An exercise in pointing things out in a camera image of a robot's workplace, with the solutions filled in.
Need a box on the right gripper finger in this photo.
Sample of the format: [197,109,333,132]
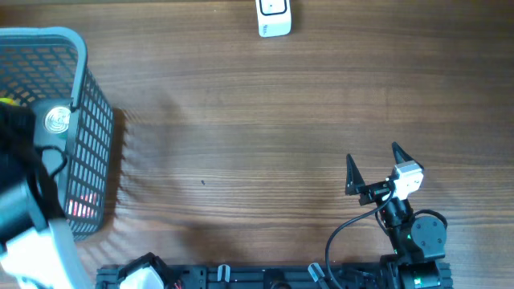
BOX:
[391,142,423,169]
[345,154,365,196]

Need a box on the red juice carton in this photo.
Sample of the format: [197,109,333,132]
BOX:
[64,193,102,220]

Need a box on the silver top tin can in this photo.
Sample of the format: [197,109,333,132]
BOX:
[43,106,71,134]

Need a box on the yellow lid jar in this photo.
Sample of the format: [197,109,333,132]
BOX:
[0,98,18,106]

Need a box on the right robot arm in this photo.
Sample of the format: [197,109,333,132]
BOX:
[337,142,453,289]

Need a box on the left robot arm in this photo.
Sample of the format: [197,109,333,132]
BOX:
[1,103,93,288]

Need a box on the white barcode scanner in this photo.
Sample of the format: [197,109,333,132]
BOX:
[255,0,292,38]

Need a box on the grey plastic mesh basket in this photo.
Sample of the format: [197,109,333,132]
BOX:
[1,27,114,241]

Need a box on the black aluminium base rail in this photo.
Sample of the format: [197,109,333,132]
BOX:
[95,263,454,289]

